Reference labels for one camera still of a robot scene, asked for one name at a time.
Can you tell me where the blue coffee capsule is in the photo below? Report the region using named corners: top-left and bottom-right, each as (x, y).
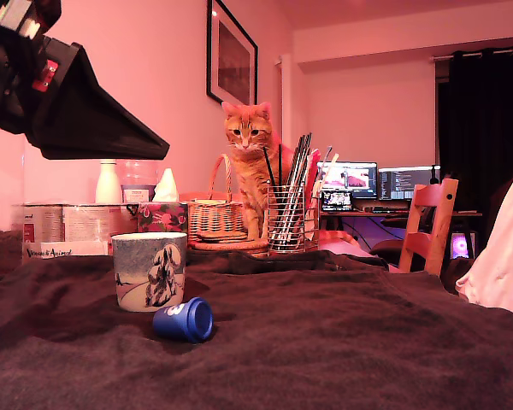
top-left (152, 296), bottom-right (215, 344)

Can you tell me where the glass jar of coffee beans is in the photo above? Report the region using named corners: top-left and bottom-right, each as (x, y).
top-left (0, 140), bottom-right (27, 281)

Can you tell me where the white cup with winter print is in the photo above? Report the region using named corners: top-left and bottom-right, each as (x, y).
top-left (110, 232), bottom-right (188, 313)

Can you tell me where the white bottle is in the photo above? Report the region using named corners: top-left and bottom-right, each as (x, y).
top-left (95, 158), bottom-right (123, 204)

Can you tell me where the large clear water bottle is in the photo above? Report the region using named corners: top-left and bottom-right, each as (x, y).
top-left (115, 158), bottom-right (160, 204)

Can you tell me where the white tissue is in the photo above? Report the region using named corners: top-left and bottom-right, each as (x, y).
top-left (152, 167), bottom-right (180, 203)

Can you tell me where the floral tissue box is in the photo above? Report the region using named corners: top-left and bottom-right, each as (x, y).
top-left (136, 202), bottom-right (189, 235)

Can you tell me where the white cardboard can tray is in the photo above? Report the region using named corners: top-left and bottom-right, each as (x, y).
top-left (21, 239), bottom-right (110, 261)

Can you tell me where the black framed picture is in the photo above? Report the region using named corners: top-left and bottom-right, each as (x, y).
top-left (205, 0), bottom-right (259, 106)

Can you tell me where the orange tabby cat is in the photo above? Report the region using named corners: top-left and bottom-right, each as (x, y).
top-left (221, 100), bottom-right (295, 243)

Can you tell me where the square cork coaster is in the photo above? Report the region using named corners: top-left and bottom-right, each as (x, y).
top-left (195, 230), bottom-right (248, 243)

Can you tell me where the round cork trivet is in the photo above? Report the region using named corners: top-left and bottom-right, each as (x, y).
top-left (187, 239), bottom-right (269, 257)

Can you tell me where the bundle of metal chopsticks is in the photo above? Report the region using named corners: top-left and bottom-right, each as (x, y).
top-left (279, 132), bottom-right (313, 251)

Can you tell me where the red and white packet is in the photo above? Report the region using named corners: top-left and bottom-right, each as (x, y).
top-left (304, 148), bottom-right (322, 240)

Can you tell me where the pale wooden utensil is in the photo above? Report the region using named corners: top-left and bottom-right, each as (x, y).
top-left (318, 144), bottom-right (341, 185)

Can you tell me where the small screen under monitor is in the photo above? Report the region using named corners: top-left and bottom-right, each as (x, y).
top-left (320, 190), bottom-right (353, 213)

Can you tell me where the computer monitor with video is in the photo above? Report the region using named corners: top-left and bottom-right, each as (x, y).
top-left (318, 161), bottom-right (379, 200)

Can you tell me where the wooden desk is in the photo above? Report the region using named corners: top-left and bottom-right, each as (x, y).
top-left (319, 208), bottom-right (483, 257)

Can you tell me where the dark brown cloth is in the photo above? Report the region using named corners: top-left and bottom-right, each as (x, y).
top-left (0, 249), bottom-right (513, 410)

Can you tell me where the computer monitor with code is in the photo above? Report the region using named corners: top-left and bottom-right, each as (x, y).
top-left (377, 165), bottom-right (441, 201)

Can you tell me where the wooden chair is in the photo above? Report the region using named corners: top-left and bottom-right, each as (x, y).
top-left (398, 178), bottom-right (460, 277)

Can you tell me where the dark curtain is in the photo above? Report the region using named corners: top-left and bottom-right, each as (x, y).
top-left (436, 45), bottom-right (513, 257)

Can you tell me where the computer case with glowing fan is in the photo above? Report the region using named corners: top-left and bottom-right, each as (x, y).
top-left (449, 232), bottom-right (476, 261)

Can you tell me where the pale pink cloth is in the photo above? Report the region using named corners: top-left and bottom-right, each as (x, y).
top-left (455, 167), bottom-right (513, 333)

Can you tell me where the grey camera box on bracket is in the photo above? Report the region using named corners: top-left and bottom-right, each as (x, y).
top-left (0, 0), bottom-right (63, 40)

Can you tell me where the wicker basket with handle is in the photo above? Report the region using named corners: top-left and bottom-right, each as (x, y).
top-left (186, 152), bottom-right (245, 245)

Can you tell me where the wire utensil holder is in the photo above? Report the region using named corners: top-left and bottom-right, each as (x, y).
top-left (267, 181), bottom-right (321, 256)

